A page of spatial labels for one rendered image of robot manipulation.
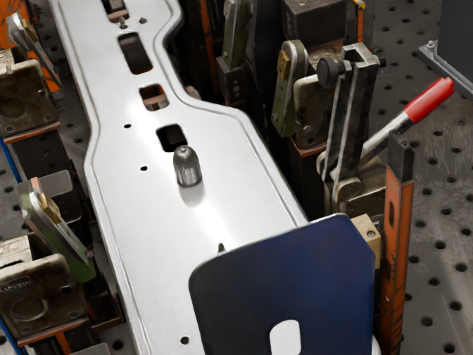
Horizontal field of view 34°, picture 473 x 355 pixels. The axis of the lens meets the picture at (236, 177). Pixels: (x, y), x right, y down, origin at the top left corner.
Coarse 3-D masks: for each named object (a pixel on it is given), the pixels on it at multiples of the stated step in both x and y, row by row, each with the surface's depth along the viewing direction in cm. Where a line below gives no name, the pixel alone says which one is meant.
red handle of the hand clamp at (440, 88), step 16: (448, 80) 79; (416, 96) 80; (432, 96) 79; (448, 96) 79; (400, 112) 81; (416, 112) 80; (384, 128) 81; (400, 128) 80; (368, 144) 82; (384, 144) 81; (368, 160) 82
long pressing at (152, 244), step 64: (64, 0) 124; (128, 0) 122; (128, 128) 101; (192, 128) 100; (256, 128) 99; (128, 192) 94; (192, 192) 92; (256, 192) 91; (128, 256) 87; (192, 256) 86; (128, 320) 82; (192, 320) 80
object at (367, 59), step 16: (352, 48) 74; (320, 64) 72; (352, 64) 73; (368, 64) 72; (384, 64) 74; (320, 80) 73; (336, 80) 72; (352, 80) 73; (368, 80) 73; (336, 96) 77; (352, 96) 74; (368, 96) 74; (336, 112) 78; (352, 112) 75; (368, 112) 76; (336, 128) 80; (352, 128) 77; (336, 144) 82; (352, 144) 78; (336, 160) 83; (352, 160) 80; (336, 176) 81; (352, 176) 81
